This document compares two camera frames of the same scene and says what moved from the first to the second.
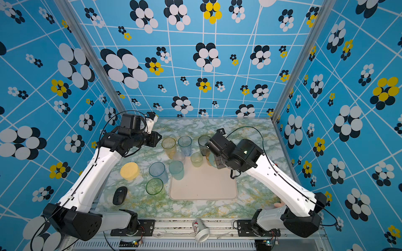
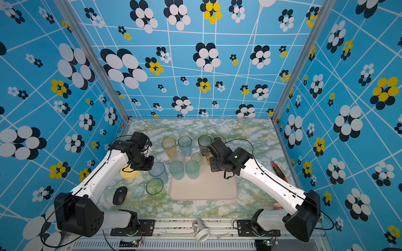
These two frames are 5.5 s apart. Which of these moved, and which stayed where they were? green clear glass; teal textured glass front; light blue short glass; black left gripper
Moved: black left gripper
Stayed: light blue short glass; green clear glass; teal textured glass front
